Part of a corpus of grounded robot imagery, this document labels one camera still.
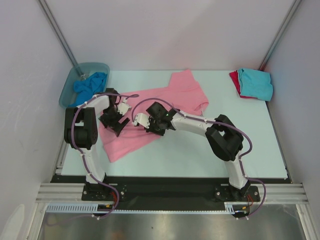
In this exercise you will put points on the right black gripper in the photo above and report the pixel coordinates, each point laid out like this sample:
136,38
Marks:
152,124

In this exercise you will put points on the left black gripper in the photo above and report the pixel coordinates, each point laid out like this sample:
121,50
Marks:
110,124

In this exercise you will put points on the pink t shirt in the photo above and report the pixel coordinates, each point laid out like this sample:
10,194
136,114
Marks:
183,92

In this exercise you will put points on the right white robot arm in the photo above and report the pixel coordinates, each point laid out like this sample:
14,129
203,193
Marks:
225,141

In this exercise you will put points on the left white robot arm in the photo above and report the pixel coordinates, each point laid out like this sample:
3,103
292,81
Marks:
81,127

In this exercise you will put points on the crumpled blue t shirt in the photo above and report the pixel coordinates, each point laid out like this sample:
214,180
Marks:
87,88

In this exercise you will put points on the translucent blue plastic bin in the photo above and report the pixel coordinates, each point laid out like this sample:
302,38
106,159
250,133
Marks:
80,72

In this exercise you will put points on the folded red t shirt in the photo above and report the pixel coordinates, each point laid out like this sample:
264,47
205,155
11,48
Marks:
234,77

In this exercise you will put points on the folded light blue t shirt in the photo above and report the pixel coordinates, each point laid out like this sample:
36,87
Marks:
256,84

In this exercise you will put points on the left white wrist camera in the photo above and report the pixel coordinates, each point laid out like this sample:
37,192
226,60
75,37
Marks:
123,108

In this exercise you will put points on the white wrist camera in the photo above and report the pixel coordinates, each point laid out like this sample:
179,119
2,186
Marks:
141,119
123,108

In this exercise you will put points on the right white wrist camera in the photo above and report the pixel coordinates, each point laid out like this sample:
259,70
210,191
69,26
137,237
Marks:
141,119

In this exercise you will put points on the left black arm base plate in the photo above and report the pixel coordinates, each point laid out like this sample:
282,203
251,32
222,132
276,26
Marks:
97,192

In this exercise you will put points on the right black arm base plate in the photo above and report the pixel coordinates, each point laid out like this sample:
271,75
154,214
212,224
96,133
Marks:
228,193

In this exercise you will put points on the slotted cable duct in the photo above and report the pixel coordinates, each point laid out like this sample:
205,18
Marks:
103,208

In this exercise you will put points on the left aluminium corner post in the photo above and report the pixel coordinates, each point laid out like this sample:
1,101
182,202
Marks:
57,30

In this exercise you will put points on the aluminium corner post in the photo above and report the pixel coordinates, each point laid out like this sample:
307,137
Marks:
294,8
57,30

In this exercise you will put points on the aluminium front rail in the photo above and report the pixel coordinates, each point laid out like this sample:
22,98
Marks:
270,193

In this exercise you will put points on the right aluminium corner post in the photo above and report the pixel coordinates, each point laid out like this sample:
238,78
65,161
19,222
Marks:
294,8

